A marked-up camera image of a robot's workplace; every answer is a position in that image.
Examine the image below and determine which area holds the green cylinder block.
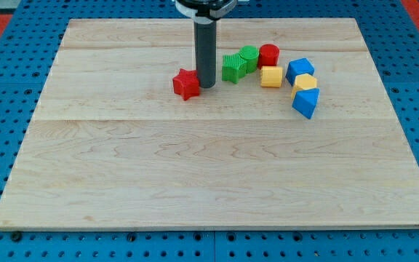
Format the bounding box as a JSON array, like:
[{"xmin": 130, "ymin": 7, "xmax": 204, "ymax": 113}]
[{"xmin": 239, "ymin": 45, "xmax": 259, "ymax": 74}]

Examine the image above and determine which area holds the yellow rounded cube block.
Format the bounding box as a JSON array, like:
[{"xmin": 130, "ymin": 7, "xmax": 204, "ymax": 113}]
[{"xmin": 260, "ymin": 66, "xmax": 283, "ymax": 88}]

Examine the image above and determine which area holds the green star block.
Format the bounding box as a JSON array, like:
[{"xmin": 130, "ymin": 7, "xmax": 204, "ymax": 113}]
[{"xmin": 222, "ymin": 53, "xmax": 247, "ymax": 84}]

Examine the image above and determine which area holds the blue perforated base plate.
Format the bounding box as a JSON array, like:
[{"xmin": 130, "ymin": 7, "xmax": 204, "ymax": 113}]
[{"xmin": 0, "ymin": 1, "xmax": 419, "ymax": 261}]

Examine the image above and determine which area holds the red cylinder block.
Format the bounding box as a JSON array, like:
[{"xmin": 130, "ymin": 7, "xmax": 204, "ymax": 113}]
[{"xmin": 258, "ymin": 44, "xmax": 280, "ymax": 68}]

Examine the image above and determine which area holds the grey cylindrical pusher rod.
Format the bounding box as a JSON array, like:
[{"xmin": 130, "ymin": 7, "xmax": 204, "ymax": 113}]
[{"xmin": 193, "ymin": 21, "xmax": 217, "ymax": 88}]

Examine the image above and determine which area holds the blue cube block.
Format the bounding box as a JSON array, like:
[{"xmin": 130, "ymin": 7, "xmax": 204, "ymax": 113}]
[{"xmin": 286, "ymin": 57, "xmax": 315, "ymax": 86}]

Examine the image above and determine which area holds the blue triangle block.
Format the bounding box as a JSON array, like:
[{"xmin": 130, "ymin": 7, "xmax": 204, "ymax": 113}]
[{"xmin": 292, "ymin": 88, "xmax": 320, "ymax": 119}]

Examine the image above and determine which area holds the black and white wrist flange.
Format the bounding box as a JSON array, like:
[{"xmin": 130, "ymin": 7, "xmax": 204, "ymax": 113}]
[{"xmin": 175, "ymin": 0, "xmax": 237, "ymax": 24}]

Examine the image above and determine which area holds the wooden board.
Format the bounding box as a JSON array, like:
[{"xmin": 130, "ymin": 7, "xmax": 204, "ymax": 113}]
[{"xmin": 0, "ymin": 18, "xmax": 419, "ymax": 231}]

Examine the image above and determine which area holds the yellow hexagon block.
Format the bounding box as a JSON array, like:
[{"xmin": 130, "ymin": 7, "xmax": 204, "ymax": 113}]
[{"xmin": 291, "ymin": 74, "xmax": 318, "ymax": 99}]

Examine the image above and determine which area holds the red star block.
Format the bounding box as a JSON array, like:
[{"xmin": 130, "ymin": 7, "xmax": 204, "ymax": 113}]
[{"xmin": 172, "ymin": 68, "xmax": 200, "ymax": 100}]

